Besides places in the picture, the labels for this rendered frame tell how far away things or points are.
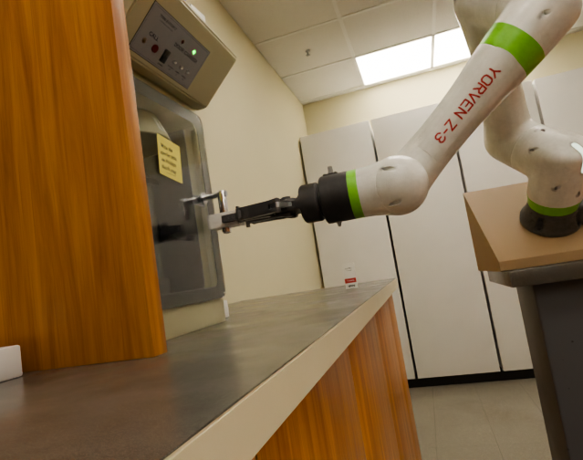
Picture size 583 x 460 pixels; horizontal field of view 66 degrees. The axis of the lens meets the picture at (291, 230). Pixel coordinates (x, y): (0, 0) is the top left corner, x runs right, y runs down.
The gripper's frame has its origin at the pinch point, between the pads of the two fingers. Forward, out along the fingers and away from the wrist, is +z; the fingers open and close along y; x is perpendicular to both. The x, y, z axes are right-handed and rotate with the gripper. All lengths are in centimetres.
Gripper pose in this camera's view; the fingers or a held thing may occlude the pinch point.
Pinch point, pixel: (226, 220)
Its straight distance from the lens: 92.1
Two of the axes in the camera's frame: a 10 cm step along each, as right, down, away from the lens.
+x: 1.5, 9.8, -1.1
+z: -9.5, 1.8, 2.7
